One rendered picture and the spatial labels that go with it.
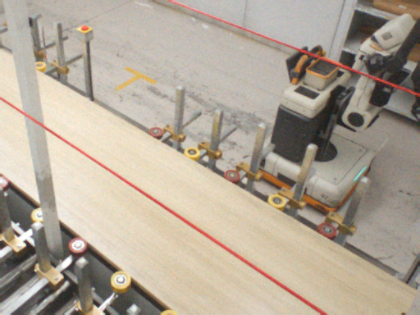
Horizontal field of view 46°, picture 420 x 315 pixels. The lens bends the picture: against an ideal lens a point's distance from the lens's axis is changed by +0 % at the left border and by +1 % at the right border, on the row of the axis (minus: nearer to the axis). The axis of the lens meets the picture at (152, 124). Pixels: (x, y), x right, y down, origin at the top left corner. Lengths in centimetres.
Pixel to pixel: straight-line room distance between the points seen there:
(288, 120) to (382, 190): 101
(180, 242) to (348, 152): 193
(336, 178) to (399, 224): 56
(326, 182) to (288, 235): 127
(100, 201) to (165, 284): 52
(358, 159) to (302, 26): 190
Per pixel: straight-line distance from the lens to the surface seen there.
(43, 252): 203
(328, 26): 509
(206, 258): 211
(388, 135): 455
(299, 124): 333
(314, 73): 330
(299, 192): 246
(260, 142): 241
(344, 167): 364
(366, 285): 221
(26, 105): 170
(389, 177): 414
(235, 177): 244
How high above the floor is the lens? 260
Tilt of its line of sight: 39 degrees down
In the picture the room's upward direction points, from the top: 2 degrees clockwise
